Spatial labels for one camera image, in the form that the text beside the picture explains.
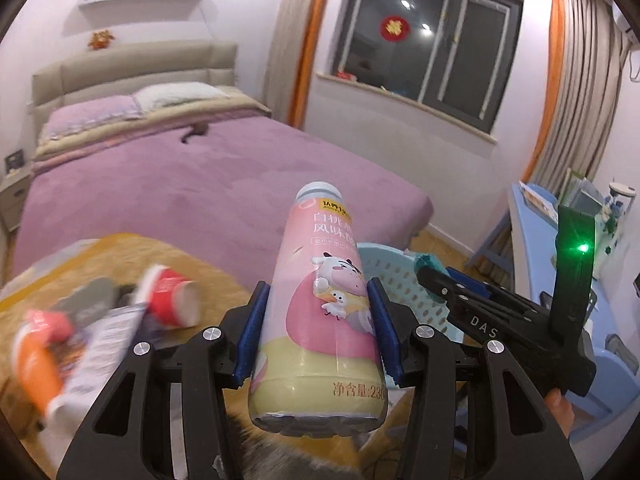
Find pink yogurt drink bottle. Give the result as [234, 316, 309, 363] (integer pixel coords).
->
[248, 181, 387, 438]

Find orange soymilk paper cup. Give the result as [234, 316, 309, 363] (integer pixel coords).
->
[11, 310, 77, 419]

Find blue white milk carton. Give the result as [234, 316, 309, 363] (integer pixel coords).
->
[46, 304, 146, 432]

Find right human hand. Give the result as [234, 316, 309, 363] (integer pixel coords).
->
[544, 388, 575, 437]

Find blue desk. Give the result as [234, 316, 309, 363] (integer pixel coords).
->
[508, 183, 639, 443]

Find light blue mesh basket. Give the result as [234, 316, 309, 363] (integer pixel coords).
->
[358, 243, 463, 342]

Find red white paper cup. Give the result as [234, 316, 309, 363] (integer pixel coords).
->
[134, 264, 202, 328]

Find round yellow panda rug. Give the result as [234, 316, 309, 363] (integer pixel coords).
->
[1, 234, 413, 479]

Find bed with purple blanket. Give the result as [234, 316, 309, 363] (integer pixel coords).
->
[13, 88, 434, 286]

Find small dark object on bed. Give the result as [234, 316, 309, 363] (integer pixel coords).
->
[180, 122, 209, 144]

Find white pillow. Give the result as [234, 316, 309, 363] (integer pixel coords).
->
[132, 81, 229, 113]

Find grey bedside nightstand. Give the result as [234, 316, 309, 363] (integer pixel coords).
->
[0, 165, 32, 233]

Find purple pillow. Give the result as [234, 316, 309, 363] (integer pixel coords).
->
[42, 94, 143, 140]

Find right beige orange curtain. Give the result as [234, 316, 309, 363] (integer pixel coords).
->
[522, 0, 629, 194]

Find beige orange curtain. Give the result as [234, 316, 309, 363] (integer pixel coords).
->
[262, 0, 328, 128]
[522, 0, 629, 194]

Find beige padded headboard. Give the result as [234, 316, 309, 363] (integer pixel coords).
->
[32, 40, 238, 107]

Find dark framed window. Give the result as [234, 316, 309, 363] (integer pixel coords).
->
[331, 0, 524, 133]

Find red window decoration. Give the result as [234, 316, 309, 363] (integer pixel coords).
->
[380, 15, 411, 42]

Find orange plush toy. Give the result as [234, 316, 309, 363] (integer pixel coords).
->
[88, 29, 115, 51]

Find left beige orange curtain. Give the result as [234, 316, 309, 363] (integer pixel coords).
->
[262, 0, 328, 128]

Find picture frame on nightstand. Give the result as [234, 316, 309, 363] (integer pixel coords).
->
[4, 150, 25, 174]

